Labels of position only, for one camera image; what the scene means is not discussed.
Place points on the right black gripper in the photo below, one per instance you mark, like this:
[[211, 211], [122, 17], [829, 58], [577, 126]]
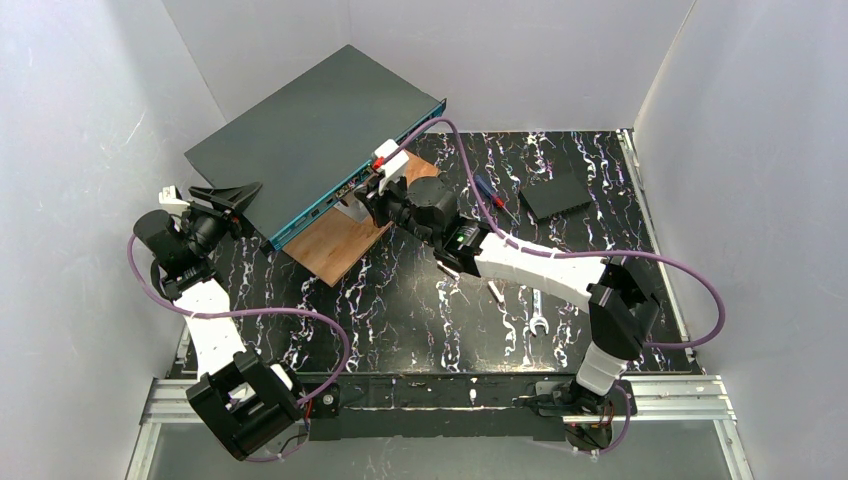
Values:
[[370, 201]]

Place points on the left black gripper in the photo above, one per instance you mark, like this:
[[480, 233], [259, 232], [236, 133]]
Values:
[[220, 212]]

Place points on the dark teal network switch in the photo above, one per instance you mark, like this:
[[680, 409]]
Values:
[[312, 141]]

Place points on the silver SFP plug module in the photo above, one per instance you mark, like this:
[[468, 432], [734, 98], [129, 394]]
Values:
[[447, 271], [495, 292]]

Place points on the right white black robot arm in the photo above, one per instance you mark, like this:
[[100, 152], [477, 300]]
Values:
[[613, 290]]

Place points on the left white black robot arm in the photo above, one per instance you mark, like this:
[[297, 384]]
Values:
[[244, 401]]

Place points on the wooden base board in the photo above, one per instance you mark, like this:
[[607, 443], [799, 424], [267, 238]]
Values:
[[331, 245]]

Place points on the blue red screwdriver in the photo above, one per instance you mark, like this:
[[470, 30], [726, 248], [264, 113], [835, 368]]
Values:
[[485, 186]]

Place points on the small black box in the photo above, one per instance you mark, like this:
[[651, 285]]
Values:
[[559, 195]]

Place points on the silver open-end wrench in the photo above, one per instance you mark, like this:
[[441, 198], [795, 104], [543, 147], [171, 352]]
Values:
[[538, 324]]

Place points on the silver metal mount bracket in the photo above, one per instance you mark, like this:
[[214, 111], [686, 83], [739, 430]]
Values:
[[353, 209]]

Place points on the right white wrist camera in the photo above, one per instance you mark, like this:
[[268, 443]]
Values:
[[390, 162]]

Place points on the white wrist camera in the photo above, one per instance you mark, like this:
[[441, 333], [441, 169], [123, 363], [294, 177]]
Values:
[[390, 162], [170, 200]]

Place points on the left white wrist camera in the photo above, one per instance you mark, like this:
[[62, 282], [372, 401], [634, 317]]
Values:
[[170, 200]]

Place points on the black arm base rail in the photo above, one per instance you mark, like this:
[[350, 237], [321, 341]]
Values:
[[432, 405]]

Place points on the aluminium frame rail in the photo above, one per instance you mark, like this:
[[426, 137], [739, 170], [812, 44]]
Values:
[[664, 396]]

